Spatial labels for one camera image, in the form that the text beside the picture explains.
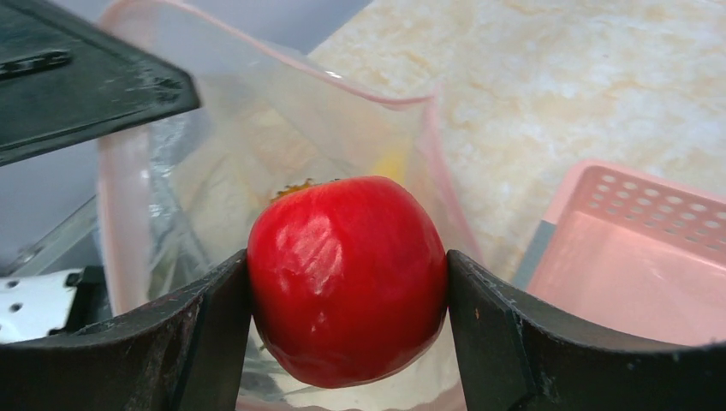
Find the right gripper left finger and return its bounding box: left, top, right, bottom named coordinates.
left=1, top=252, right=251, bottom=410

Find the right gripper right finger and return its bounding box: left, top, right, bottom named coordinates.
left=447, top=250, right=725, bottom=410

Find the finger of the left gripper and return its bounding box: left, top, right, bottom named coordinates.
left=1, top=1, right=200, bottom=165

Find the clear zip top bag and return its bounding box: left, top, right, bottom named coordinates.
left=96, top=0, right=483, bottom=411

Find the pink plastic basket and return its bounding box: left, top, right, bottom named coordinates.
left=513, top=160, right=725, bottom=346

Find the red apple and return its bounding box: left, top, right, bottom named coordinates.
left=247, top=176, right=448, bottom=389

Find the yellow banana bunch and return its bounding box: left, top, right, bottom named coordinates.
left=370, top=149, right=408, bottom=185

